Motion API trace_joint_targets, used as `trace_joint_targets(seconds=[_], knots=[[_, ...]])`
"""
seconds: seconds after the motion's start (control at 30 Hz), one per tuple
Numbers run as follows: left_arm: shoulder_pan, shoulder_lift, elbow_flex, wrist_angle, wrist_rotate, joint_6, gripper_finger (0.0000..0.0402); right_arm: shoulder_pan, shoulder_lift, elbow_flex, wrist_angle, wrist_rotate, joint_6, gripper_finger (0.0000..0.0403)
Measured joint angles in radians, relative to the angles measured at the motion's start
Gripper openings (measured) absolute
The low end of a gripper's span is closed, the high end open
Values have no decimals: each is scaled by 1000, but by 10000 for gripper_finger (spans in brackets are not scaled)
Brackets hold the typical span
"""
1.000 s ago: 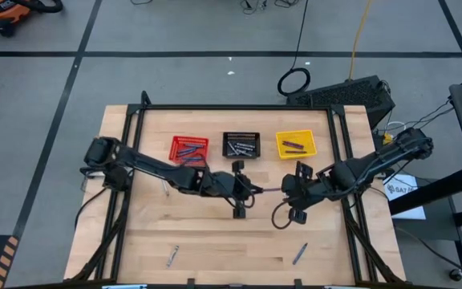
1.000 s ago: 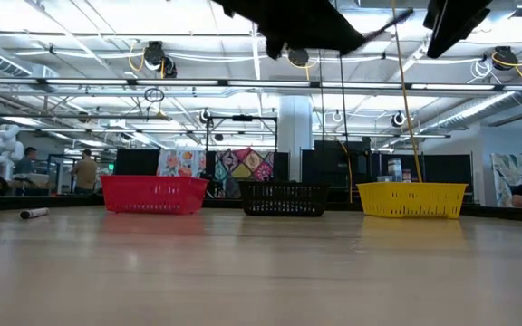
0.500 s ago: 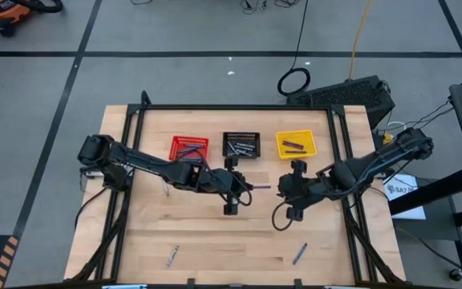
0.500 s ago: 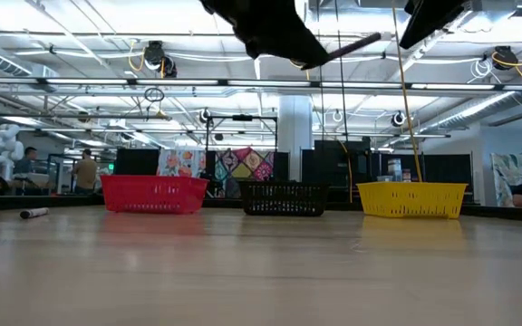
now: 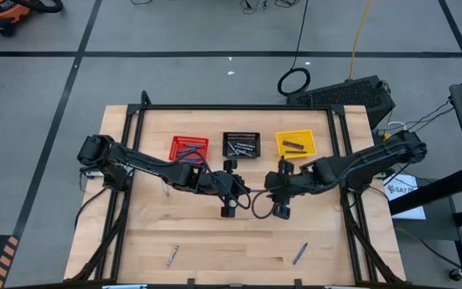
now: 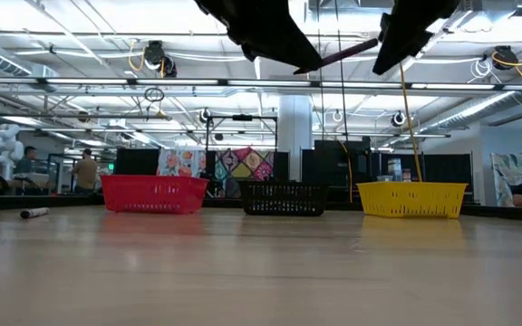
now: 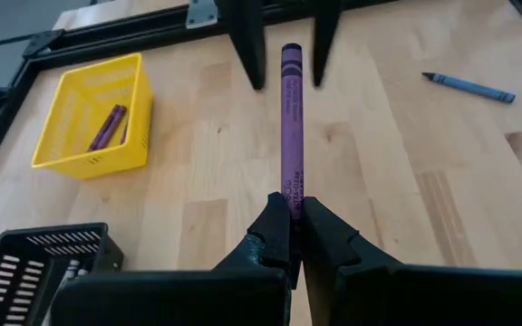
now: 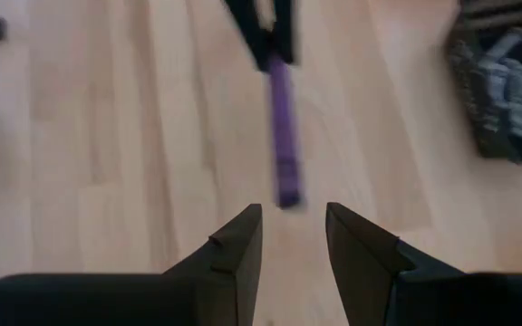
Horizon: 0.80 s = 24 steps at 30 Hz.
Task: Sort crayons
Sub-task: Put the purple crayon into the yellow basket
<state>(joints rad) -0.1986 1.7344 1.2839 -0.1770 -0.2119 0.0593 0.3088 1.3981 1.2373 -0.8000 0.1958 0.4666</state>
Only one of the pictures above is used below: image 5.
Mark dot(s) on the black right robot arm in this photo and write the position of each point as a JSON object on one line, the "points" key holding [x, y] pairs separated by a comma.
{"points": [[375, 158]]}

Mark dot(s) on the black computer case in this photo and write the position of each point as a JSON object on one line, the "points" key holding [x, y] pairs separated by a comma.
{"points": [[343, 94]]}

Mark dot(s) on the red plastic basket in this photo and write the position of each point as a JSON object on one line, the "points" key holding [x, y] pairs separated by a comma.
{"points": [[175, 140]]}

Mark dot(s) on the silver screw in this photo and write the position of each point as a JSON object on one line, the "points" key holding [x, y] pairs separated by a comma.
{"points": [[172, 256]]}

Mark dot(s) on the white paper sheet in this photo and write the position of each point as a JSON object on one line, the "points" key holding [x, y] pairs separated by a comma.
{"points": [[405, 208]]}

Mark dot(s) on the white label strip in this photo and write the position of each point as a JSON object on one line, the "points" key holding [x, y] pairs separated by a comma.
{"points": [[124, 287], [345, 287]]}

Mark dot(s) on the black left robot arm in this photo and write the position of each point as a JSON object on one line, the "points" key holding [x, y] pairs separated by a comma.
{"points": [[143, 164]]}

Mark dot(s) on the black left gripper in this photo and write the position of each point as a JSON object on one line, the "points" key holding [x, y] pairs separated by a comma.
{"points": [[221, 186]]}

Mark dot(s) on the yellow plug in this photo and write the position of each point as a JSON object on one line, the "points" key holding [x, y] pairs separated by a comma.
{"points": [[385, 137]]}

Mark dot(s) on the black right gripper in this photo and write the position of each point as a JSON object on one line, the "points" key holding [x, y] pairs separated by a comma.
{"points": [[299, 184]]}

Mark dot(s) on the black caster wheel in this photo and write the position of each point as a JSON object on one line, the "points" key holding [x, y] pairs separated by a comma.
{"points": [[456, 274]]}

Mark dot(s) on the black desk leg beam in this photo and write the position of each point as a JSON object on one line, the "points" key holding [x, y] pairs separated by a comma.
{"points": [[435, 192]]}

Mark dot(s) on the yellow plastic basket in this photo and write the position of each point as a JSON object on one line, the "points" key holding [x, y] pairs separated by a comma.
{"points": [[309, 138]]}

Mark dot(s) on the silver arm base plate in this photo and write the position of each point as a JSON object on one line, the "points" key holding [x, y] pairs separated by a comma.
{"points": [[94, 173]]}

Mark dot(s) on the black plastic basket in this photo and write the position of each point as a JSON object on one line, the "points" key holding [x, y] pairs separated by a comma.
{"points": [[241, 135]]}

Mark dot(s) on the black aluminium table frame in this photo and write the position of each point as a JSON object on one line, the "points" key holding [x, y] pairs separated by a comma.
{"points": [[235, 107]]}

